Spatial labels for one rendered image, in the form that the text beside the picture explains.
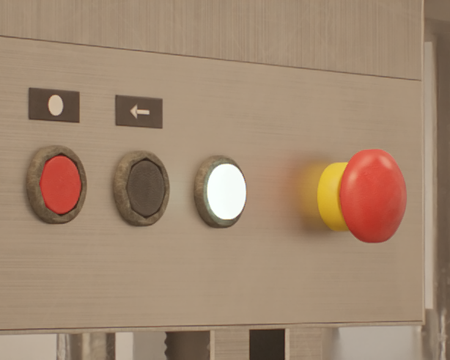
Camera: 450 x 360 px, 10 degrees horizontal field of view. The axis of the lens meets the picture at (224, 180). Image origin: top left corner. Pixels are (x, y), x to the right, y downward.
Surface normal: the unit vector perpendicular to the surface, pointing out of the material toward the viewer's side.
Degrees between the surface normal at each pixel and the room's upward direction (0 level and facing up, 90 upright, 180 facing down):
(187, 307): 90
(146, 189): 90
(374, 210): 106
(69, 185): 90
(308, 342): 90
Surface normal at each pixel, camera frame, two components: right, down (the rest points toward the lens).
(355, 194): 0.13, -0.08
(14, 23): 0.77, -0.03
